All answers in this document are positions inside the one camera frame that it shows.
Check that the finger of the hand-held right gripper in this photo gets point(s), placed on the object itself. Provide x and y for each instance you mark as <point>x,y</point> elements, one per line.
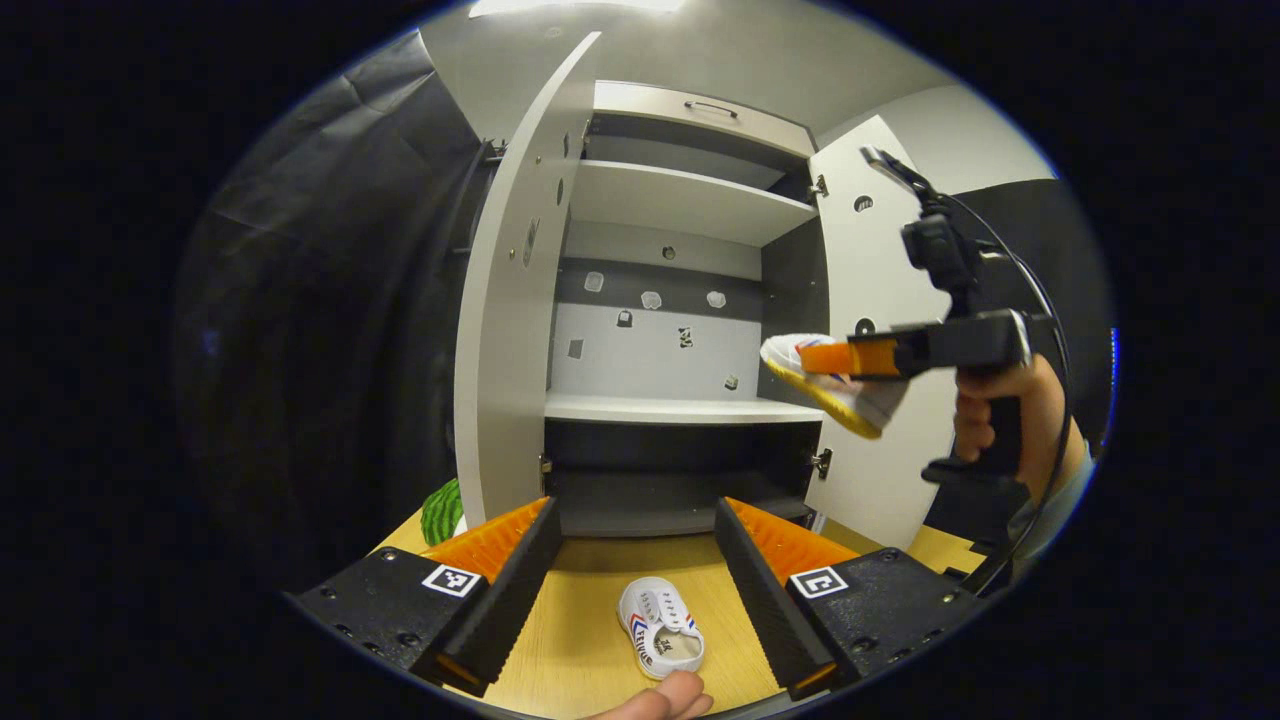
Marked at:
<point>870,357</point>

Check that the white shoe cabinet door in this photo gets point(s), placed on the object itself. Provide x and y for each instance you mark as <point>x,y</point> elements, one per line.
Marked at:
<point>880,470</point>
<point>500,350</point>

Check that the white shoe cabinet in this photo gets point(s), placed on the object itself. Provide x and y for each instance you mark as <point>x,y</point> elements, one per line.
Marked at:
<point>650,360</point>

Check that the green watermelon slice toy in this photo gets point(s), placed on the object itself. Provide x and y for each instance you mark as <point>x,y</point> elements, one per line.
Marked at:
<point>440,515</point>

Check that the white canvas shoe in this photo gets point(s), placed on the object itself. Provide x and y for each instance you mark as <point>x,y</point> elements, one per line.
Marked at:
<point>650,610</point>
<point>850,400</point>

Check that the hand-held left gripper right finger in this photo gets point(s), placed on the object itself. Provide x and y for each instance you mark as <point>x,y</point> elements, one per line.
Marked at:
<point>760,600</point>

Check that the white cabinet drawer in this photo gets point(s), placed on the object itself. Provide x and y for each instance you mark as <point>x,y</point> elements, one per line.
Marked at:
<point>650,105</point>

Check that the white cabinet shelf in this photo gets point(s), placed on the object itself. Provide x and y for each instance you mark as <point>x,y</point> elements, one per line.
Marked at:
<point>660,408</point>
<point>680,205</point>

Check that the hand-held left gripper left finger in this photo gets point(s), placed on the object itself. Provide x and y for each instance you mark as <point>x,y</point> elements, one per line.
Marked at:
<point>515,600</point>

